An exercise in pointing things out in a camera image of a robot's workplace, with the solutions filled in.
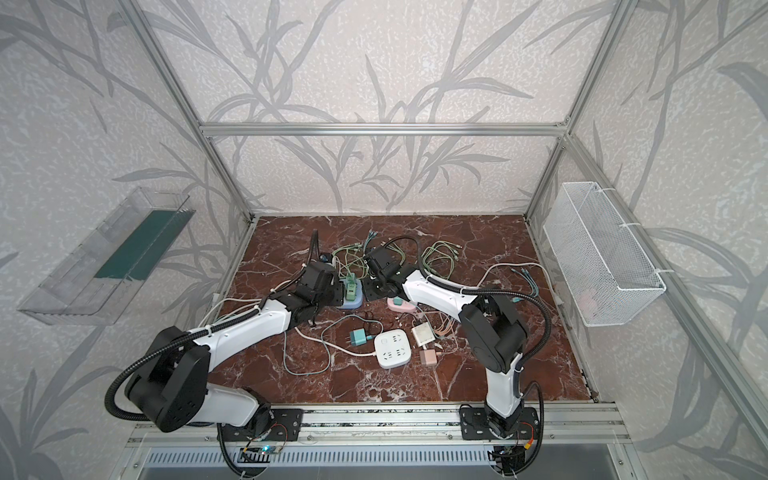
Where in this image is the clear plastic tray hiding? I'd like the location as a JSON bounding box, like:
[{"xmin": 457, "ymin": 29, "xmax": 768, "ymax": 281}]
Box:
[{"xmin": 18, "ymin": 187, "xmax": 195, "ymax": 326}]

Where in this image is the white power strip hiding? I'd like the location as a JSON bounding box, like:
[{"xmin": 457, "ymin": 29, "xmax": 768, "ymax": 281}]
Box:
[{"xmin": 374, "ymin": 329, "xmax": 412, "ymax": 370}]

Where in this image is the green cable bundle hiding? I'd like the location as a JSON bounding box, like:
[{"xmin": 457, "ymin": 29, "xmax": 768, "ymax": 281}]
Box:
[
  {"xmin": 418, "ymin": 239, "xmax": 462, "ymax": 282},
  {"xmin": 329, "ymin": 230, "xmax": 385, "ymax": 280}
]

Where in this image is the pink charger plug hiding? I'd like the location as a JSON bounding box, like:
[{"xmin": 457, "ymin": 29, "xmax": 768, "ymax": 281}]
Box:
[{"xmin": 419, "ymin": 349, "xmax": 438, "ymax": 367}]

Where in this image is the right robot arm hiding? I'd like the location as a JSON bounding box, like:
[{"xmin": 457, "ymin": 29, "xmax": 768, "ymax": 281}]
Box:
[{"xmin": 362, "ymin": 243, "xmax": 552, "ymax": 439}]

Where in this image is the pink power strip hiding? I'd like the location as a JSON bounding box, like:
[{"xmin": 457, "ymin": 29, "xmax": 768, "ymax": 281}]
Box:
[{"xmin": 387, "ymin": 297, "xmax": 418, "ymax": 313}]

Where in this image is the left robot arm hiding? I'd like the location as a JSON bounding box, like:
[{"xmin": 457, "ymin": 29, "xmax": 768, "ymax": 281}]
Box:
[{"xmin": 104, "ymin": 260, "xmax": 343, "ymax": 432}]

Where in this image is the white charger plug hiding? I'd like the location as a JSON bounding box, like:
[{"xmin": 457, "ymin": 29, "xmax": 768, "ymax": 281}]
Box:
[{"xmin": 411, "ymin": 322, "xmax": 435, "ymax": 347}]

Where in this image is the teal charger plug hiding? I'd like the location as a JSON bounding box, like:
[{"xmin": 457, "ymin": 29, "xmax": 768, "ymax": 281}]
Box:
[{"xmin": 349, "ymin": 328, "xmax": 374, "ymax": 347}]

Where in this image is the teal charging cable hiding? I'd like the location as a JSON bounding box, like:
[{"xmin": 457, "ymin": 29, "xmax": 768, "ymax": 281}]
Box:
[{"xmin": 506, "ymin": 266, "xmax": 541, "ymax": 302}]

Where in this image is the white power cord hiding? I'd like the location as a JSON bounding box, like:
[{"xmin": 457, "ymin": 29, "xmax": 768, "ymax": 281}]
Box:
[{"xmin": 197, "ymin": 296, "xmax": 385, "ymax": 378}]

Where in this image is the green charger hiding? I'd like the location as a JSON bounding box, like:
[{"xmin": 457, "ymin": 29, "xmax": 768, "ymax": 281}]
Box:
[{"xmin": 342, "ymin": 273, "xmax": 358, "ymax": 300}]

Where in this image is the green cable bundle right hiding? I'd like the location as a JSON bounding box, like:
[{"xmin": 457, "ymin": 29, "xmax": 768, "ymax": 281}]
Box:
[{"xmin": 418, "ymin": 239, "xmax": 462, "ymax": 282}]

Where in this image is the green cable bundle centre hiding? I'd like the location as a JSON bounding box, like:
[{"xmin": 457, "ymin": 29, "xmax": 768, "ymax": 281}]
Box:
[{"xmin": 329, "ymin": 230, "xmax": 385, "ymax": 280}]

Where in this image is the pink charging cable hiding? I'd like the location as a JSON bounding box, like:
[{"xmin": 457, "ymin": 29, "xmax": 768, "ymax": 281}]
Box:
[{"xmin": 431, "ymin": 314, "xmax": 463, "ymax": 343}]

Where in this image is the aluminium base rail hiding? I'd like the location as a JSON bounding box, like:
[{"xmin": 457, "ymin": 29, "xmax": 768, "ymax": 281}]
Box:
[{"xmin": 122, "ymin": 403, "xmax": 632, "ymax": 448}]

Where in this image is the blue power strip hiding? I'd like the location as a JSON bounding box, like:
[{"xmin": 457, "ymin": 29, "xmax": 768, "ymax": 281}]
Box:
[{"xmin": 339, "ymin": 289, "xmax": 364, "ymax": 310}]

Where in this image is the white wire basket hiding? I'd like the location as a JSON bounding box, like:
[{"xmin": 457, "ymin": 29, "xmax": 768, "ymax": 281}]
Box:
[{"xmin": 544, "ymin": 181, "xmax": 666, "ymax": 327}]

